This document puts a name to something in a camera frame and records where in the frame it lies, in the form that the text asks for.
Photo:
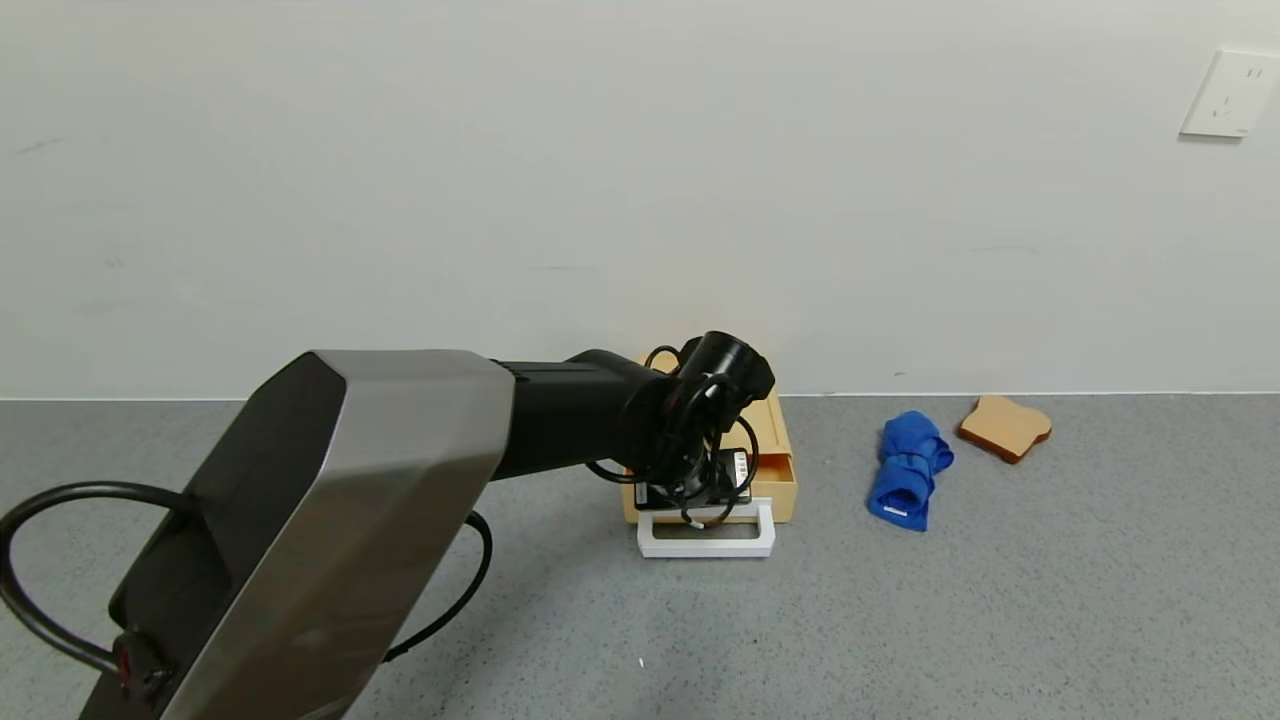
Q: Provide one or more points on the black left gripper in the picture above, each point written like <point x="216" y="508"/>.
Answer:
<point x="728" y="474"/>

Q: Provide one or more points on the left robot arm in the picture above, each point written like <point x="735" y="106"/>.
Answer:
<point x="350" y="500"/>

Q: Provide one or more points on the blue rolled cloth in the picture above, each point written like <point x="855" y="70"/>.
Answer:
<point x="908" y="470"/>

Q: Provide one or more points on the brown toast slice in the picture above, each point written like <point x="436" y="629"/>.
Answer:
<point x="1004" y="425"/>

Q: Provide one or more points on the white wall socket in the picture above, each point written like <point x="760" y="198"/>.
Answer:
<point x="1230" y="95"/>

